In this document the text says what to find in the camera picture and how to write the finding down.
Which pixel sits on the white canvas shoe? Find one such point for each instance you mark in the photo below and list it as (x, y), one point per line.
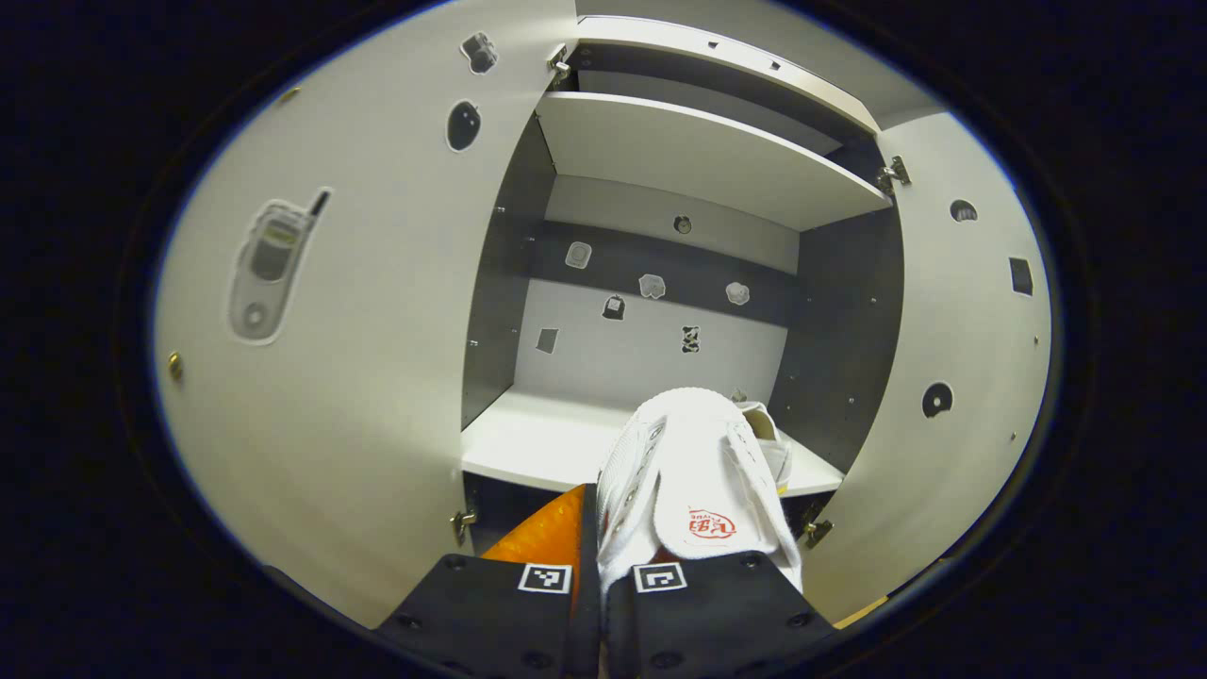
(768, 448)
(688, 471)

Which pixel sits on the white cabinet door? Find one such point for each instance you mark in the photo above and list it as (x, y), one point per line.
(962, 330)
(377, 377)

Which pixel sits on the metal door hinge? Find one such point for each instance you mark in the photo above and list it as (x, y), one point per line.
(558, 62)
(817, 534)
(463, 525)
(892, 174)

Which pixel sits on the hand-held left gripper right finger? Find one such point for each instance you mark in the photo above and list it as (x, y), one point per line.
(717, 622)

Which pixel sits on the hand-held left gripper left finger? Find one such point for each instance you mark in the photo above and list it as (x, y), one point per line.
(586, 613)

